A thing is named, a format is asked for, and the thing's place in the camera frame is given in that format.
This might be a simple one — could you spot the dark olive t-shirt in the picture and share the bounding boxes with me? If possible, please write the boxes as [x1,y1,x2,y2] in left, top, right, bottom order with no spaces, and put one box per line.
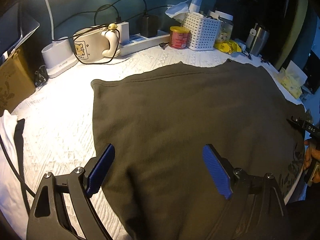
[91,60,305,239]

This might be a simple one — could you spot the right hand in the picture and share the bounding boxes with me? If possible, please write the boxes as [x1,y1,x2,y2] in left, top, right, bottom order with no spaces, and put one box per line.
[303,139,320,170]

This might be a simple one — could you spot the tissue pack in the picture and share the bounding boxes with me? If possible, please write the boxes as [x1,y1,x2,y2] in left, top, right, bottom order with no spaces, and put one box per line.
[277,61,308,99]

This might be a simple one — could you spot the white textured table cloth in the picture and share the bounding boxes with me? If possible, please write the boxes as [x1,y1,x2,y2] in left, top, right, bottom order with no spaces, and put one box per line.
[1,46,302,239]

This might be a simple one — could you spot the steel tumbler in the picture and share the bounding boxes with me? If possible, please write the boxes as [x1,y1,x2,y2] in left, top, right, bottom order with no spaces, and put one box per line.
[246,23,269,56]

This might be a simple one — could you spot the black binder clips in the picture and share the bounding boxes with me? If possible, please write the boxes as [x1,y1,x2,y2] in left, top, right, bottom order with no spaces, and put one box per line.
[34,65,49,88]

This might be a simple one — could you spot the yellow snack packet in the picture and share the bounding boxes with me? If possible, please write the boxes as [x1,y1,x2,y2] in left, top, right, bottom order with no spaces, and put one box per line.
[214,40,242,54]

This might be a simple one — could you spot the brown cardboard box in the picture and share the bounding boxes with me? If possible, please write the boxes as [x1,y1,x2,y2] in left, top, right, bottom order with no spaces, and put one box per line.
[0,48,36,116]

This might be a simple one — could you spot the white desk lamp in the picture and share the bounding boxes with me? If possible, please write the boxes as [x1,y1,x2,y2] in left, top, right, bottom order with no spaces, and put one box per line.
[41,0,78,79]

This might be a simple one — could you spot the clear jar white lid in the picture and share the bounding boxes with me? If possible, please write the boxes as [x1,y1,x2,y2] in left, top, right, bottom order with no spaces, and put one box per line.
[215,10,233,42]

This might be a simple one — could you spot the cream bear mug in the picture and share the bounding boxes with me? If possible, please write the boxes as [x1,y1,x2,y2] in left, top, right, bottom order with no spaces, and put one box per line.
[73,23,120,63]

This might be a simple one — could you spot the white perforated plastic basket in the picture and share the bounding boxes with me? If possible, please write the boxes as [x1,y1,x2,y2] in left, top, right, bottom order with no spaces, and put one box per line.
[182,12,222,51]

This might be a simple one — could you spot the red can yellow lid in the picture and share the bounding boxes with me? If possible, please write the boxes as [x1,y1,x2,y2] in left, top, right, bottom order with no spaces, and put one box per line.
[169,26,190,49]

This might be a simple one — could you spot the white power strip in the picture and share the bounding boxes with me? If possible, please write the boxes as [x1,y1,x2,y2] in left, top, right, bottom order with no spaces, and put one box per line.
[119,30,170,56]

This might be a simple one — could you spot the white usb charger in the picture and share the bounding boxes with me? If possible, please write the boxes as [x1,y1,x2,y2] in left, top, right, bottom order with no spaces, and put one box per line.
[117,22,130,44]

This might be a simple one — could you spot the black power adapter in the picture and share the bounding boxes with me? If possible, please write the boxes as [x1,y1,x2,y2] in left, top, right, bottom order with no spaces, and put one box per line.
[140,15,159,38]

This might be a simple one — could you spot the white tissue paper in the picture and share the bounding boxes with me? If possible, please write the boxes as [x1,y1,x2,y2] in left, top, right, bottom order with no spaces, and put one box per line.
[165,0,191,23]

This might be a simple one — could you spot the laptop screen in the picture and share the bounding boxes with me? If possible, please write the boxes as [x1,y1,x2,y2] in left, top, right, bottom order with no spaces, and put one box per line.
[1,3,40,56]

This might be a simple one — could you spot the white garment black strap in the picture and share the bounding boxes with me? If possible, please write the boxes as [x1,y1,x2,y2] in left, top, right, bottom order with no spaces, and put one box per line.
[0,109,33,240]

